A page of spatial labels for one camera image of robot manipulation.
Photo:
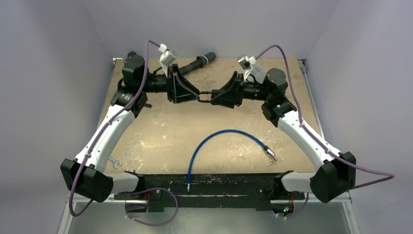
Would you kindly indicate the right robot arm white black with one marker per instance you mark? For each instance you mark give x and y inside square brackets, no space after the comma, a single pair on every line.
[335,173]

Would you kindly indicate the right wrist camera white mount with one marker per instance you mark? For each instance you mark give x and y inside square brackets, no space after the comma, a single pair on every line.
[249,69]

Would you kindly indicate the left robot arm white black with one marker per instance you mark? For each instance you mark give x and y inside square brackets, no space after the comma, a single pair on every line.
[84,175]

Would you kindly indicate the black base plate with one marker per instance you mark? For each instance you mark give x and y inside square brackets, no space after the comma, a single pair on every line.
[256,190]

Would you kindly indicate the black padlock with key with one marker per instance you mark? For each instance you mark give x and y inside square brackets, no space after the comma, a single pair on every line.
[210,97]

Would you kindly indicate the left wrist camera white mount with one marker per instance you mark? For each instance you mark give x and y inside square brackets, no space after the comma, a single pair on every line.
[167,58]

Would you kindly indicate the small silver keys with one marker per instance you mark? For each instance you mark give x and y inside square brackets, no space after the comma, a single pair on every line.
[271,162]

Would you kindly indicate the clear plastic organizer box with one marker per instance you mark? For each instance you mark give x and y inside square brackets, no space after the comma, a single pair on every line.
[258,73]

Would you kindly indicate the silver open-end wrench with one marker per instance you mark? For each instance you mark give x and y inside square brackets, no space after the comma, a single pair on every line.
[115,162]

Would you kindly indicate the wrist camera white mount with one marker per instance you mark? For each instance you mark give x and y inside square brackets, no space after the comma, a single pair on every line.
[249,69]
[167,58]

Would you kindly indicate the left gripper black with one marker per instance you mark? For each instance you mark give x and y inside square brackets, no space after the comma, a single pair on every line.
[178,89]

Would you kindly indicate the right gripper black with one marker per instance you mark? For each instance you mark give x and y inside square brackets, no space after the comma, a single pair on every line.
[238,92]

